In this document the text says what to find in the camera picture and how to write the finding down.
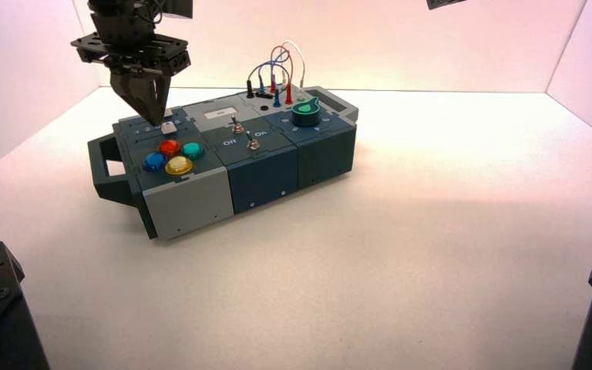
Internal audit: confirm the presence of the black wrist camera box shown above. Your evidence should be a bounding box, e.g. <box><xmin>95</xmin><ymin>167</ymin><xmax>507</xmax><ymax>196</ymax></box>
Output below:
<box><xmin>153</xmin><ymin>0</ymin><xmax>193</xmax><ymax>20</ymax></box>

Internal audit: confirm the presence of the blue jumper cable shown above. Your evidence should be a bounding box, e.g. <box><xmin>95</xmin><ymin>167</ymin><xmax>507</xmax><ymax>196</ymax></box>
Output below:
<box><xmin>257</xmin><ymin>49</ymin><xmax>291</xmax><ymax>109</ymax></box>

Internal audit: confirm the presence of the black jumper cable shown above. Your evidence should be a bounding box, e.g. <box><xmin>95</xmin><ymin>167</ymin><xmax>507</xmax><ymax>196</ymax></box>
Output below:
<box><xmin>245</xmin><ymin>62</ymin><xmax>292</xmax><ymax>100</ymax></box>

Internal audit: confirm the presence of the blue push button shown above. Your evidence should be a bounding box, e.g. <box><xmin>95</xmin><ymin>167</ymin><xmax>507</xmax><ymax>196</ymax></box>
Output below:
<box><xmin>143</xmin><ymin>152</ymin><xmax>168</xmax><ymax>173</ymax></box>

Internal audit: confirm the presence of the yellow push button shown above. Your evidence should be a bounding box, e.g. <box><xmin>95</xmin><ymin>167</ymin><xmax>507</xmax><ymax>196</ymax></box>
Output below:
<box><xmin>165</xmin><ymin>156</ymin><xmax>194</xmax><ymax>177</ymax></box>

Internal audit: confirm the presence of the red jumper cable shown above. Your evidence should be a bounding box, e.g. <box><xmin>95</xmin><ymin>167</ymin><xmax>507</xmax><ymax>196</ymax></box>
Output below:
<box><xmin>269</xmin><ymin>45</ymin><xmax>296</xmax><ymax>106</ymax></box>

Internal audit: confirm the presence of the green push button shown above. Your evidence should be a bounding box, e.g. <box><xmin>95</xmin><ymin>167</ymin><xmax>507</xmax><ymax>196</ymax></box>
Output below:
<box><xmin>180</xmin><ymin>142</ymin><xmax>206</xmax><ymax>161</ymax></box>

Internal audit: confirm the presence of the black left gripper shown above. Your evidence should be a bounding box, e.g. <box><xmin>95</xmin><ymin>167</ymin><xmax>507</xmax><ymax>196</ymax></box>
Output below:
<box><xmin>70</xmin><ymin>11</ymin><xmax>192</xmax><ymax>126</ymax></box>

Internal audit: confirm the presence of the white jumper cable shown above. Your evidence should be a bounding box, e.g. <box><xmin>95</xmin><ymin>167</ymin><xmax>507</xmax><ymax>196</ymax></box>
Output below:
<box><xmin>281</xmin><ymin>40</ymin><xmax>308</xmax><ymax>101</ymax></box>

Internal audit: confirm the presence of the dark blue grey control box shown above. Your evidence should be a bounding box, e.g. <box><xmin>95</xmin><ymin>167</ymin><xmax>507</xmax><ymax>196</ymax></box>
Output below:
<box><xmin>87</xmin><ymin>86</ymin><xmax>360</xmax><ymax>241</ymax></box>

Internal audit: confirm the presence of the green rotary knob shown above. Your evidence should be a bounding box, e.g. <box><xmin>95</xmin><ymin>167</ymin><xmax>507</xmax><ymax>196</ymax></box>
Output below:
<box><xmin>292</xmin><ymin>98</ymin><xmax>322</xmax><ymax>128</ymax></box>

